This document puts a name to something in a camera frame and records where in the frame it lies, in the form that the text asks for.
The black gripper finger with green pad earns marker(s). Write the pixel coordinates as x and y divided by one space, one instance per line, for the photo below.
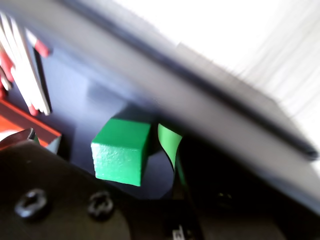
26 135
169 142

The green cube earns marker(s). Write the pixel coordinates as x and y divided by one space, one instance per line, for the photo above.
117 152

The red box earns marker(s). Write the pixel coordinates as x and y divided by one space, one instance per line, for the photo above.
22 120

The white slats with red tips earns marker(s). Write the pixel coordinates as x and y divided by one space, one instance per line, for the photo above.
25 75

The small red white piece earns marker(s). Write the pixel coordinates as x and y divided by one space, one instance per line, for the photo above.
41 47

